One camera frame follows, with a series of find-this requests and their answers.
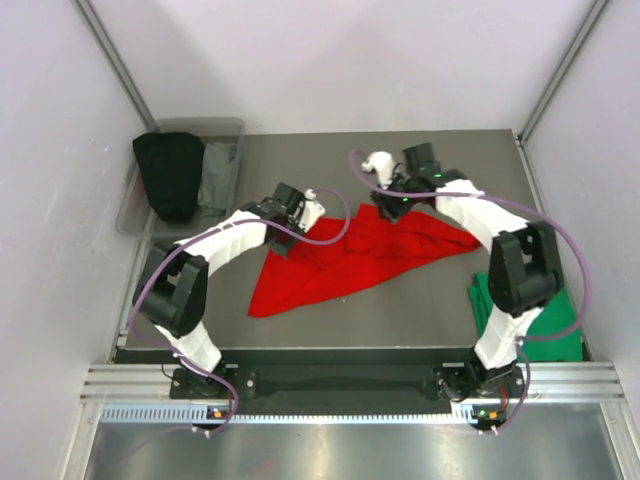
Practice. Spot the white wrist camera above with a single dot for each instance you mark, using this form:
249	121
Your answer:
383	165
312	211

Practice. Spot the red t shirt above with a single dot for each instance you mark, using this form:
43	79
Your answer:
371	252

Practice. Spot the right aluminium corner post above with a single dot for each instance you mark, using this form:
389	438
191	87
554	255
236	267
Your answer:
577	43

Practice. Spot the aluminium frame rail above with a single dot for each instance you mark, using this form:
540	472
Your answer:
579	382

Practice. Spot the grey plastic bin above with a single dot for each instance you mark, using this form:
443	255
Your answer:
138	220

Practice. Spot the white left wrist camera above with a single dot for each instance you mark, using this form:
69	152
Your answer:
312	211

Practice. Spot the left aluminium corner post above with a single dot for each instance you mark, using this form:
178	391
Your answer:
98	31

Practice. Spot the aluminium corner post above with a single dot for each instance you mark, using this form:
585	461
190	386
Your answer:
98	31
577	43

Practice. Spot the green folded t shirt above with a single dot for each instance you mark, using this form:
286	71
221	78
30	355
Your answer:
558	314

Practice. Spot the grey t shirt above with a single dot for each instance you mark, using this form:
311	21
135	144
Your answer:
217	179

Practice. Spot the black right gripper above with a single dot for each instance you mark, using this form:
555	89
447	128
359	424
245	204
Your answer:
388	207

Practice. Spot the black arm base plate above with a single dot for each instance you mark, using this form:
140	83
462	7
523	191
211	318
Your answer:
430	373

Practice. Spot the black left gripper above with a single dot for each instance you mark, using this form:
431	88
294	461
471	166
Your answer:
283	248

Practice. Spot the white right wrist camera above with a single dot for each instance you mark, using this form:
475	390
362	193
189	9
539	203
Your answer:
383	165

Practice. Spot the slotted grey cable duct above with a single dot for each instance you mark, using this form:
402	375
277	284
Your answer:
202	414

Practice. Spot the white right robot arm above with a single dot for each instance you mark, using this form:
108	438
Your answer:
524	269

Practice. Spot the black t shirt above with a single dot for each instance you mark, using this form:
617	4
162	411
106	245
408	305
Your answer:
170	165

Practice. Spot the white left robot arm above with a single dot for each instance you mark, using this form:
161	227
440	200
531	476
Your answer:
172	289

